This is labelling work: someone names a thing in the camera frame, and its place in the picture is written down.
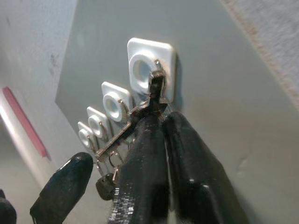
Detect white adhesive wall hook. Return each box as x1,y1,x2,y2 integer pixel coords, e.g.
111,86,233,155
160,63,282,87
127,37,179,104
86,106,111,139
101,81,132,123
77,121,94,150

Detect silver keys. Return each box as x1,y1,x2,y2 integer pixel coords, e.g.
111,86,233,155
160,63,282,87
95,59,175,200

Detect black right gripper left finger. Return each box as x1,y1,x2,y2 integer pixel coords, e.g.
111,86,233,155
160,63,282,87
107,113,172,224

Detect red strip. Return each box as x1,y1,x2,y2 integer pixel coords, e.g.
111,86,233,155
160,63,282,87
1,86,52,162

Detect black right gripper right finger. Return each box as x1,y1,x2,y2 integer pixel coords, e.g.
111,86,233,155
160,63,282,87
164,111,249,224

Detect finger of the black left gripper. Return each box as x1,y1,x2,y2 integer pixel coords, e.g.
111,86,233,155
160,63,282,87
29,151,94,224
0,189,17,224

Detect grey hook mounting board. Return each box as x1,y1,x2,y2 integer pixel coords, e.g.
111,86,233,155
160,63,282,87
55,0,299,224

